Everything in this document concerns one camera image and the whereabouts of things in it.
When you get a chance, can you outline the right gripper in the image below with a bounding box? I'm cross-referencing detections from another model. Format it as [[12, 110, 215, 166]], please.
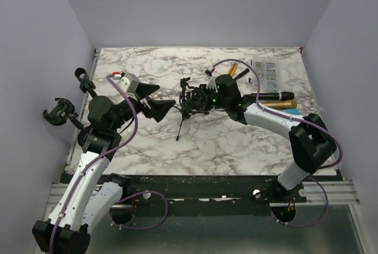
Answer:
[[187, 83, 230, 111]]

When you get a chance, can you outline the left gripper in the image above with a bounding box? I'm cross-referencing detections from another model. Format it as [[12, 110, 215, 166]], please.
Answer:
[[110, 83, 175, 131]]

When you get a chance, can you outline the black tripod mic stand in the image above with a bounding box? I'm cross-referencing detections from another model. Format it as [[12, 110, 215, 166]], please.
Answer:
[[175, 77, 210, 141]]

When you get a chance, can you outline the black round-base mic stand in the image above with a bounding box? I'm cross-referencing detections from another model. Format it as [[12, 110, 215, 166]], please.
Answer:
[[74, 67, 98, 99]]

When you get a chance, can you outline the black microphone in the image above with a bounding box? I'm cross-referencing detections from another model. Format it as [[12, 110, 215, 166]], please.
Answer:
[[242, 92, 295, 102]]

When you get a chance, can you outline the gold microphone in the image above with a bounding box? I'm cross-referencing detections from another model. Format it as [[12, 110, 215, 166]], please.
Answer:
[[262, 100, 297, 110]]

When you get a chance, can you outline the black round-base shockmount stand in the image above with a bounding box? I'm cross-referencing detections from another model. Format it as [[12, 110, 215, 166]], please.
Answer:
[[43, 97, 90, 148]]

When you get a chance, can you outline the blue microphone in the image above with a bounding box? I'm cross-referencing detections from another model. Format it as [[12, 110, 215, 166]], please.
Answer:
[[284, 109, 301, 115]]

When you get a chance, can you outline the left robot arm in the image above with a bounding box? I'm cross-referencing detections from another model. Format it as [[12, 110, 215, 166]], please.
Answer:
[[32, 80, 175, 253]]

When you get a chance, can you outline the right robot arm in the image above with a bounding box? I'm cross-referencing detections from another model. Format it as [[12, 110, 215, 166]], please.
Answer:
[[199, 74, 337, 202]]

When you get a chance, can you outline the yellow utility knife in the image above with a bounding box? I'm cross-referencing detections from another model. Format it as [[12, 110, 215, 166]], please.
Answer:
[[227, 63, 238, 77]]

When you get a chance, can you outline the clear plastic screw box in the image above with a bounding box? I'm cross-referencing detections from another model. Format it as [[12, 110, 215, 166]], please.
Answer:
[[251, 56, 280, 93]]

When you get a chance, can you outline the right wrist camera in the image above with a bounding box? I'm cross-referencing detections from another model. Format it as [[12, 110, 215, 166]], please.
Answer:
[[205, 67, 217, 89]]

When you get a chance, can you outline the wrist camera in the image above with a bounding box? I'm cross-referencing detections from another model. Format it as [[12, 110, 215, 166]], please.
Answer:
[[205, 67, 217, 89], [113, 72, 139, 93]]

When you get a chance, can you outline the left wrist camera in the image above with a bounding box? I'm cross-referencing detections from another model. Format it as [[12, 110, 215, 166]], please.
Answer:
[[113, 72, 139, 93]]

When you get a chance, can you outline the black T-handle tool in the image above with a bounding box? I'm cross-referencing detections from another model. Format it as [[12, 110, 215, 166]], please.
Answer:
[[234, 69, 250, 80]]

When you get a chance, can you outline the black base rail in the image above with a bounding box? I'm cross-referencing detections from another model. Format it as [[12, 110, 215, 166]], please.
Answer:
[[94, 174, 325, 218]]

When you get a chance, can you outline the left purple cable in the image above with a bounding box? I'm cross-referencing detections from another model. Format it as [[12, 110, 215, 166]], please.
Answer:
[[48, 73, 169, 254]]

